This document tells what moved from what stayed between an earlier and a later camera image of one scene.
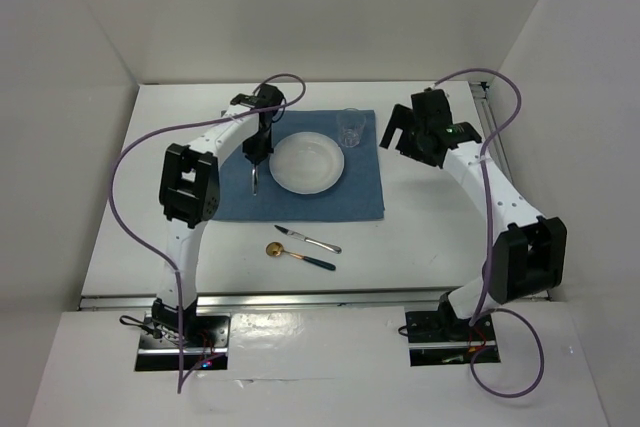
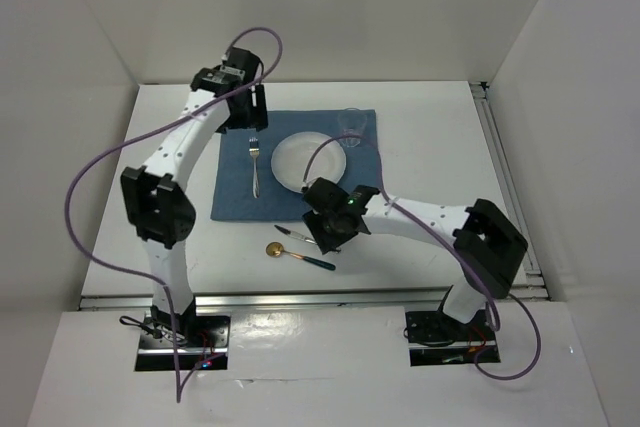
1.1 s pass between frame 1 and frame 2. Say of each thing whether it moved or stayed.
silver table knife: stayed
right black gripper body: moved
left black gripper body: moved
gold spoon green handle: stayed
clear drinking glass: stayed
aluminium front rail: stayed
